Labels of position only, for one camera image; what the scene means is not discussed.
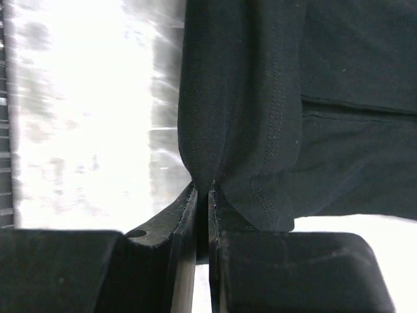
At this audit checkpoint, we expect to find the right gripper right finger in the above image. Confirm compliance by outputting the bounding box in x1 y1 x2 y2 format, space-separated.
208 185 395 312

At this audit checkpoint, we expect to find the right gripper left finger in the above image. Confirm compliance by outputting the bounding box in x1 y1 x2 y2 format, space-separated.
1 185 197 312

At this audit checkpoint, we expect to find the black daisy t-shirt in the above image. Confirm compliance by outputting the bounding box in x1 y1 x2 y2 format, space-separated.
177 0 417 258

